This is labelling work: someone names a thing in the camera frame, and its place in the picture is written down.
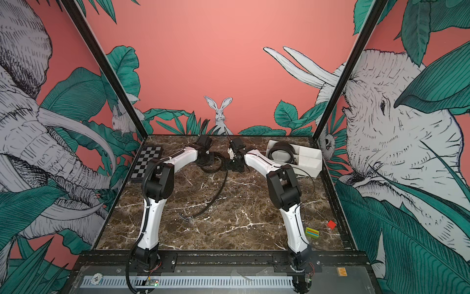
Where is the black belt long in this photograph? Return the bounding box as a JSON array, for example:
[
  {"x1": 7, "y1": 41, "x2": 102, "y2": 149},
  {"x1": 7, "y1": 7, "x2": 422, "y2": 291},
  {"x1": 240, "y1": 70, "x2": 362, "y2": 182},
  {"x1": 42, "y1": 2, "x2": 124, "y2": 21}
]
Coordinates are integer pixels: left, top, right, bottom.
[{"x1": 179, "y1": 152, "x2": 230, "y2": 223}]

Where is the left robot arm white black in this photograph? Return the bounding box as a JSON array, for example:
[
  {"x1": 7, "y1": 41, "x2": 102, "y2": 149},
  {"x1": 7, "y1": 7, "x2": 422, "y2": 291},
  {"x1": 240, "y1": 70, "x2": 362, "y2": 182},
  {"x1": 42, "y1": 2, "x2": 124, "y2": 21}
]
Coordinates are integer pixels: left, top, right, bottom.
[{"x1": 137, "y1": 135, "x2": 213, "y2": 251}]

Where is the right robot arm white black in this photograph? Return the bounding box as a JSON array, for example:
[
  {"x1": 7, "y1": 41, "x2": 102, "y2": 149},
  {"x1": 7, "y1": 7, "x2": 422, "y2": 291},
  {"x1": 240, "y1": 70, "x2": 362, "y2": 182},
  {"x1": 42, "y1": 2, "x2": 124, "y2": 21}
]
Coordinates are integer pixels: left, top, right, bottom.
[{"x1": 228, "y1": 138, "x2": 309, "y2": 254}]

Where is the white foam storage box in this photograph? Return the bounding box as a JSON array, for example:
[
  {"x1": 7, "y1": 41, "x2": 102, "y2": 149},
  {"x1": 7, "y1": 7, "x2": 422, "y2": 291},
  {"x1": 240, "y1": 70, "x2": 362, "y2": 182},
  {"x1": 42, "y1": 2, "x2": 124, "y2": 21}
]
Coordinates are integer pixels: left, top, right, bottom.
[{"x1": 266, "y1": 140, "x2": 323, "y2": 178}]

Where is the black white checkerboard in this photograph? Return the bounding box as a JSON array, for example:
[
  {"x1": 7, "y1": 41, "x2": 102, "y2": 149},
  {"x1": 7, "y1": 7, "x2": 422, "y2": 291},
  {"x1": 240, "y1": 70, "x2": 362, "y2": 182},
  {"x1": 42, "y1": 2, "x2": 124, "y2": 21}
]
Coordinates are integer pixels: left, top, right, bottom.
[{"x1": 130, "y1": 145, "x2": 164, "y2": 183}]

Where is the green yellow striped block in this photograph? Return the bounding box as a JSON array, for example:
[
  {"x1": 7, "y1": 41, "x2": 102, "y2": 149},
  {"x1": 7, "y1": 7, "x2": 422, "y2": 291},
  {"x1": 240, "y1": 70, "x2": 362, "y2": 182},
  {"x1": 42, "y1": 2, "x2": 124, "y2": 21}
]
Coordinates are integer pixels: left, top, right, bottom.
[{"x1": 305, "y1": 227, "x2": 319, "y2": 239}]

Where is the red cube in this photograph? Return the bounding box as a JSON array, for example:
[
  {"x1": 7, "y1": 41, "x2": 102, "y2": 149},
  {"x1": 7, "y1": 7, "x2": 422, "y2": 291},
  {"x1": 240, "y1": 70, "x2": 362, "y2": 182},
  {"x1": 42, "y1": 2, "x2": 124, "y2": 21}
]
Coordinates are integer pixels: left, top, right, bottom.
[{"x1": 327, "y1": 220, "x2": 337, "y2": 230}]

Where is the orange label sticker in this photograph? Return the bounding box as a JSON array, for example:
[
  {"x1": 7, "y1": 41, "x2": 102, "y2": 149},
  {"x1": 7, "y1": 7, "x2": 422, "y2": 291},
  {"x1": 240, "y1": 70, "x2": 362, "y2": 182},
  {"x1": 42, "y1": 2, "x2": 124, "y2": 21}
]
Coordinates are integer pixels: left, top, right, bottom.
[{"x1": 337, "y1": 267, "x2": 348, "y2": 277}]

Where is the white slotted cable duct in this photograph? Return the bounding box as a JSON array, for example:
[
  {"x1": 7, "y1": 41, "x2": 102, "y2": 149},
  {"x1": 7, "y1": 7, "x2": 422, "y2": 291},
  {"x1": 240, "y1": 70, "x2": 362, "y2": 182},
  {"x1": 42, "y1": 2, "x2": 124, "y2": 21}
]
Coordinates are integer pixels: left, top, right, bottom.
[{"x1": 80, "y1": 276, "x2": 294, "y2": 290}]

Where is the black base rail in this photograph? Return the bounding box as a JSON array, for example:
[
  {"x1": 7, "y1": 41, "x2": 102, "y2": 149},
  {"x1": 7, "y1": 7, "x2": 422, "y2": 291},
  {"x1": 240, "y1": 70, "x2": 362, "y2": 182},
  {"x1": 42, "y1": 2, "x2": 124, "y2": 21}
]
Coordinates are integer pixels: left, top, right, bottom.
[{"x1": 73, "y1": 250, "x2": 370, "y2": 273}]

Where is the left black frame post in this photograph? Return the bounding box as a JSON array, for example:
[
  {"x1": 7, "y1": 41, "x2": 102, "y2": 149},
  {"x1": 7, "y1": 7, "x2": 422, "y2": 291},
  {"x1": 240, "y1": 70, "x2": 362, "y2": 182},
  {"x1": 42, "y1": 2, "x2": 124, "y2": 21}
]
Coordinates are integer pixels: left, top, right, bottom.
[{"x1": 61, "y1": 0, "x2": 148, "y2": 140}]

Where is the black frame post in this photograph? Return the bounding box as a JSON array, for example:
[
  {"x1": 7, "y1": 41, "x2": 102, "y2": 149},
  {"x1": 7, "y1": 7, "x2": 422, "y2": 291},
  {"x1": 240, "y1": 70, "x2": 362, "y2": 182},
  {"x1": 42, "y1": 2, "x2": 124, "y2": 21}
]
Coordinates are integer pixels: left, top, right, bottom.
[
  {"x1": 61, "y1": 0, "x2": 148, "y2": 140},
  {"x1": 313, "y1": 0, "x2": 388, "y2": 142}
]

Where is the right black frame post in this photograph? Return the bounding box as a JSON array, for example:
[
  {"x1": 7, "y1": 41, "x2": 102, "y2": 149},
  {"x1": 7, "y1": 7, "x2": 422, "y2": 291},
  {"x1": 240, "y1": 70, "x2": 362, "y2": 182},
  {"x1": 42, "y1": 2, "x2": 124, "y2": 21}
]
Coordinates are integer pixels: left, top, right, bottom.
[{"x1": 313, "y1": 0, "x2": 388, "y2": 142}]

